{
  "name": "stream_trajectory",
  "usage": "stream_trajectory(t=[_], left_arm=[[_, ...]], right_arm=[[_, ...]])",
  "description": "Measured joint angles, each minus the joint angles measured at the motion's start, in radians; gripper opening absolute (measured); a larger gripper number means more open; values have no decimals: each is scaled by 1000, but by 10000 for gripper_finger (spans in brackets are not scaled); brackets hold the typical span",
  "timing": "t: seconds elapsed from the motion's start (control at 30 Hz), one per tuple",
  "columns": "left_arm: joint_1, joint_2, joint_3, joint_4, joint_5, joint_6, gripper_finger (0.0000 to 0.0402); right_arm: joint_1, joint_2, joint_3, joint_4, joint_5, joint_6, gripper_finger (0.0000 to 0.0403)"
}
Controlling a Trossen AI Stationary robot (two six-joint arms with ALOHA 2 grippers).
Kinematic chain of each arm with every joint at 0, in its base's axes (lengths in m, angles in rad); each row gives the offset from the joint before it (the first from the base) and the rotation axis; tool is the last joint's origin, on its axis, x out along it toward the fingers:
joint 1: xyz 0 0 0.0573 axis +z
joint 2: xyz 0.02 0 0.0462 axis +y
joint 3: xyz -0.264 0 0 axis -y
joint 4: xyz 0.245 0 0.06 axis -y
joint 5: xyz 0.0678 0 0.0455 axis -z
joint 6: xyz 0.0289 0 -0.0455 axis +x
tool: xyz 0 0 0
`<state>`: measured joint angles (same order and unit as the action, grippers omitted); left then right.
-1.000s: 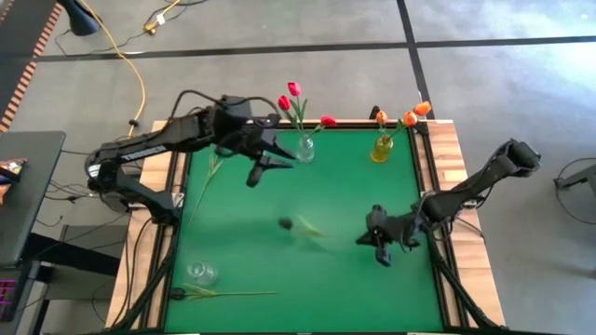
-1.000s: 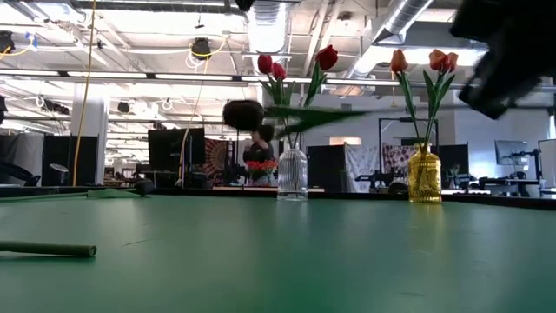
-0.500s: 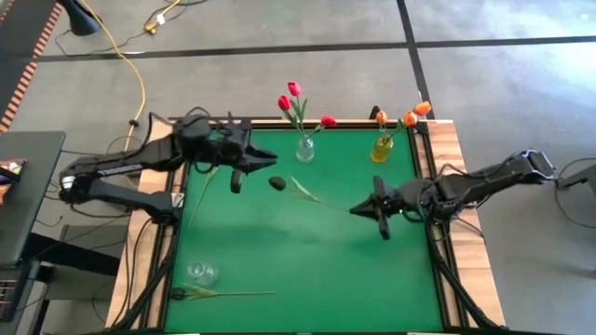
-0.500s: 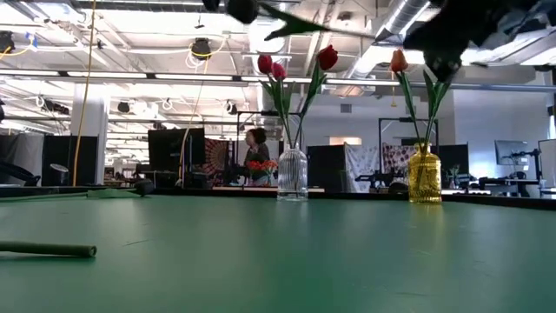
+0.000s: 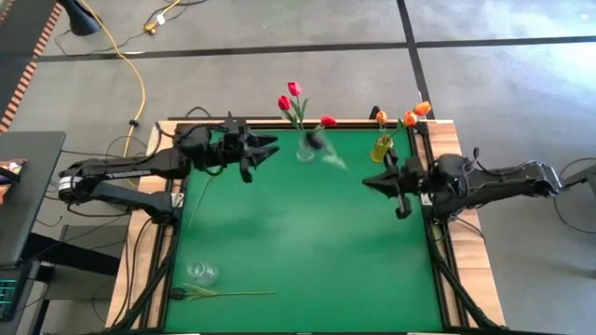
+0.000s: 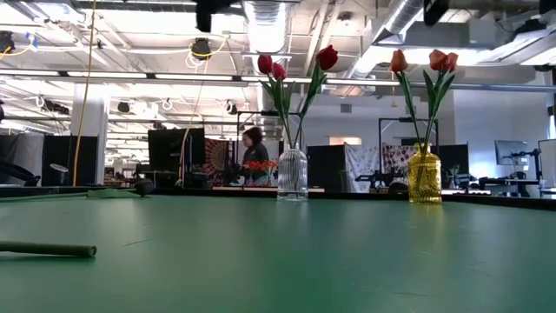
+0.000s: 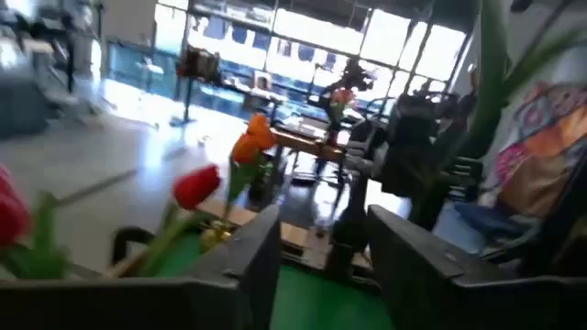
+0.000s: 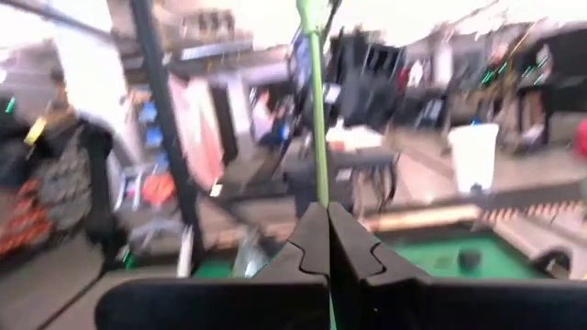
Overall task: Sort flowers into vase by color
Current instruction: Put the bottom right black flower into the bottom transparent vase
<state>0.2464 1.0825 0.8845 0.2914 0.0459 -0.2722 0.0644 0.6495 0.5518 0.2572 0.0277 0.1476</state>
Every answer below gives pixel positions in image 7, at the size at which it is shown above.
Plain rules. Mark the dark box on stand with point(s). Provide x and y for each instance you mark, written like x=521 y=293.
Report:
x=199 y=64

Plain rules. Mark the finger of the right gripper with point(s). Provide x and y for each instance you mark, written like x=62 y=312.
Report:
x=399 y=165
x=428 y=160

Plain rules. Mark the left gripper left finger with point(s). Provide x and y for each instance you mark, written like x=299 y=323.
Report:
x=137 y=307

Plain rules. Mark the background wooden table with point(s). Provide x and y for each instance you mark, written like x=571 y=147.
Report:
x=302 y=142

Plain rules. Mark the colourful patterned cloth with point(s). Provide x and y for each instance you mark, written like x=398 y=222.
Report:
x=541 y=151

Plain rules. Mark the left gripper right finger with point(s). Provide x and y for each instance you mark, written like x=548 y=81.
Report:
x=435 y=293

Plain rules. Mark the red artificial tulip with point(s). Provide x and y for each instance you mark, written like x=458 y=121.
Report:
x=11 y=215
x=197 y=185

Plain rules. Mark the background orange flowers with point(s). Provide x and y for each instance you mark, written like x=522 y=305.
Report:
x=341 y=97

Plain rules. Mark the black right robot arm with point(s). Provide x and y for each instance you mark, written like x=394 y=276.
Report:
x=351 y=229

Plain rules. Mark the background black robot arm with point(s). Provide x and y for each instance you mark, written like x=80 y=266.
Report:
x=351 y=80

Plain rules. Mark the green table mat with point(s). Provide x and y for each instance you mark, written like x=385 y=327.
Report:
x=321 y=302

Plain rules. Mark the yellow glass vase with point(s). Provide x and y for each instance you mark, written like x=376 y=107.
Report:
x=215 y=236

